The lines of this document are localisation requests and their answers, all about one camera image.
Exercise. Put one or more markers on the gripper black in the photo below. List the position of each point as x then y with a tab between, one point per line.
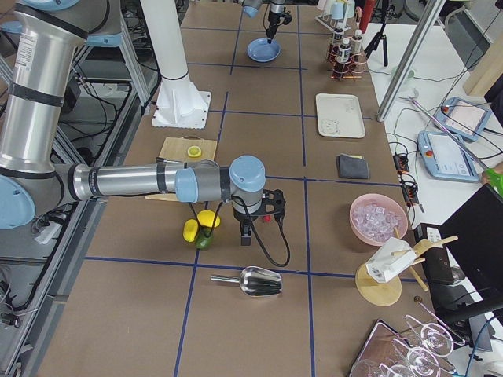
273	15
243	220

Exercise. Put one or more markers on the blue plate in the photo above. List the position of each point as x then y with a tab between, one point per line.
263	50

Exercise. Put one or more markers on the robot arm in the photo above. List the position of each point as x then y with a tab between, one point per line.
252	7
31	185

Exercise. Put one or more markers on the green lime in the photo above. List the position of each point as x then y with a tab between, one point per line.
204	239

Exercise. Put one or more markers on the steel ice scoop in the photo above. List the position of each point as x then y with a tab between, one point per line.
255	281

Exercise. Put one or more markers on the yellow lemon large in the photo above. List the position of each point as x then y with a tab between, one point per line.
208	219

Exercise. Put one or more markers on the yellow lemon small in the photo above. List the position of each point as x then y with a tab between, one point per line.
190	230

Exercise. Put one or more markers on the dark tea bottle left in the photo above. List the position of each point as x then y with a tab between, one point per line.
338	36

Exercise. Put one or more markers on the dark tea bottle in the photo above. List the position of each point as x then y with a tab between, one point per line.
338	36
344	51
356	42

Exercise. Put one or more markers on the dark tea bottle right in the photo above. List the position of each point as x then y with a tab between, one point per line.
344	51

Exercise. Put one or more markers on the dark tea bottle rear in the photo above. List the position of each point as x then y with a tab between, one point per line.
356	42

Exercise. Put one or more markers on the lemon half slice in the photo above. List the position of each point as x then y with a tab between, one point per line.
194	151

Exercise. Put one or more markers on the cream bear tray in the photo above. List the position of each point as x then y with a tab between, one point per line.
339	115

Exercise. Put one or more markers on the wooden cutting board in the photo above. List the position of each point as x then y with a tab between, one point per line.
174	149

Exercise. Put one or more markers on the grey folded cloth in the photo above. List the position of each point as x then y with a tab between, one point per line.
352	167

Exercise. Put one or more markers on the pink bowl of ice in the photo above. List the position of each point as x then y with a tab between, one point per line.
375	218

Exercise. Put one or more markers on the white paper carton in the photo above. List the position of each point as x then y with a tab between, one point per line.
391	259

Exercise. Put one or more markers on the round wooden stand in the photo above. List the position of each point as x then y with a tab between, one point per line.
389	293

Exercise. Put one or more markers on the teach pendant near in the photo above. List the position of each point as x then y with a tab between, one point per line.
444	159

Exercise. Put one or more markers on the teach pendant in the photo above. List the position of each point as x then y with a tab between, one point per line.
444	159
463	117

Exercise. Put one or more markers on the teach pendant far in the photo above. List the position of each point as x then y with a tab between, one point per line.
463	117

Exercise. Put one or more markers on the wine glass lower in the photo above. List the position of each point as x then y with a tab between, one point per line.
417	359

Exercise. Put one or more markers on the wine glass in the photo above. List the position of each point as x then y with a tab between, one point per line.
435	337
417	359

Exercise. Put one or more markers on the wine glass upper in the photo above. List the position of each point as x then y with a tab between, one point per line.
435	337

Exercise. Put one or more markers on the black monitor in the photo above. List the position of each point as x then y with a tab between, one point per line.
477	224

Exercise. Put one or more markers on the copper wire bottle rack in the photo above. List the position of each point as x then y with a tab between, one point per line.
353	69

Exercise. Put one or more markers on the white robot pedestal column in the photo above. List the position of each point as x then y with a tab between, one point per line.
179	103

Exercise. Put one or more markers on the aluminium frame post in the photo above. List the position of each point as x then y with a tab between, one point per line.
419	35

